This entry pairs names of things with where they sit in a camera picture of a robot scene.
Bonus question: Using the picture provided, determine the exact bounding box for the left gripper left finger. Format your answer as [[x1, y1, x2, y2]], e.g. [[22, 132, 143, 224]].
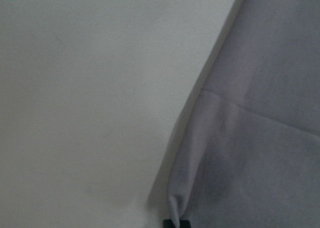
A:
[[162, 219, 173, 228]]

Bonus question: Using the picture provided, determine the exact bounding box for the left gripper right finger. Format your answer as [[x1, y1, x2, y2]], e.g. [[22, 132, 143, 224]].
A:
[[179, 220, 190, 228]]

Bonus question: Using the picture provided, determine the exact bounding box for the dark brown t-shirt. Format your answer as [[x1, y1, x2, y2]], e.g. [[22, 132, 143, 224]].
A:
[[147, 0, 320, 228]]

